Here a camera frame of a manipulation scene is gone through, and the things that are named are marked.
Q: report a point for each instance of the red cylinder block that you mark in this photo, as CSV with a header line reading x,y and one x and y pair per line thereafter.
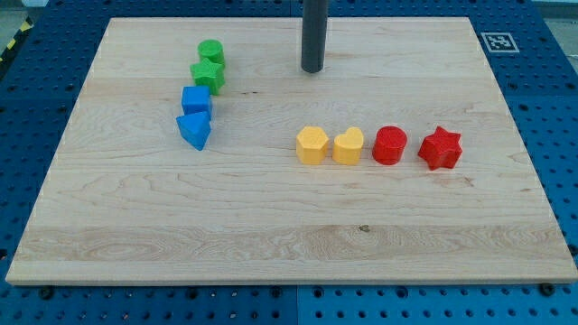
x,y
389,145

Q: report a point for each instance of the black bolt front left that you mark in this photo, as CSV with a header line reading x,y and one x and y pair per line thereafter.
x,y
46,293

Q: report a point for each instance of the yellow hexagon block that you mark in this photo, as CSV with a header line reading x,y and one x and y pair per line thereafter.
x,y
311,145

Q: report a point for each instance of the black bolt front right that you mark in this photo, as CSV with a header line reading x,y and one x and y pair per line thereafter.
x,y
547,289

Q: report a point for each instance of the green star block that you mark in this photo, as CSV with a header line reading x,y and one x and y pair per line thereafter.
x,y
208,73

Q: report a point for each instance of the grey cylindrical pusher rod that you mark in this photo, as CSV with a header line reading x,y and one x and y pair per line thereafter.
x,y
314,31

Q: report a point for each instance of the blue cube block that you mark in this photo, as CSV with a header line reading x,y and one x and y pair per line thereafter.
x,y
196,99

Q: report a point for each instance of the white fiducial marker tag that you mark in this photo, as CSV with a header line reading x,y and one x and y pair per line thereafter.
x,y
499,42

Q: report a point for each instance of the light wooden board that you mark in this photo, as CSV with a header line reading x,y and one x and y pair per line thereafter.
x,y
127,201

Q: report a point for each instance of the yellow heart block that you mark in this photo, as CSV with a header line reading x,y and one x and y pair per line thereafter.
x,y
347,147

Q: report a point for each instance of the green cylinder block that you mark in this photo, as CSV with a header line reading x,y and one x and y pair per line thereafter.
x,y
212,50

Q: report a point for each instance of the blue triangle block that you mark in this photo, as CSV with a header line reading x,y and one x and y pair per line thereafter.
x,y
195,128

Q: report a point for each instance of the black bolt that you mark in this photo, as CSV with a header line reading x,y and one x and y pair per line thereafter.
x,y
547,289
46,293

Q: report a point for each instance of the red star block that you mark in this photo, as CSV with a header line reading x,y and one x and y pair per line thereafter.
x,y
441,149

